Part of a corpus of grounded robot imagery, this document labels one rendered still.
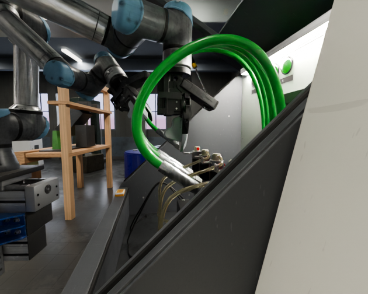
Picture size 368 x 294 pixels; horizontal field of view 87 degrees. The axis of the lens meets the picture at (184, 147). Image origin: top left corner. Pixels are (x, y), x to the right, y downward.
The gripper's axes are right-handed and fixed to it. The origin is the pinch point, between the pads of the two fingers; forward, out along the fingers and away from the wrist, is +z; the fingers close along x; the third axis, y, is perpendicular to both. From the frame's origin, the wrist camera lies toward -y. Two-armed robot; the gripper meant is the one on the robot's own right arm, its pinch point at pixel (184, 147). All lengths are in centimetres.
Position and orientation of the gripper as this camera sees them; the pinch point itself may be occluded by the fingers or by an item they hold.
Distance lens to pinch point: 52.6
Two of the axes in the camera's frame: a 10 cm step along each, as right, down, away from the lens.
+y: -9.8, 0.0, -1.7
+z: -0.1, 10.0, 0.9
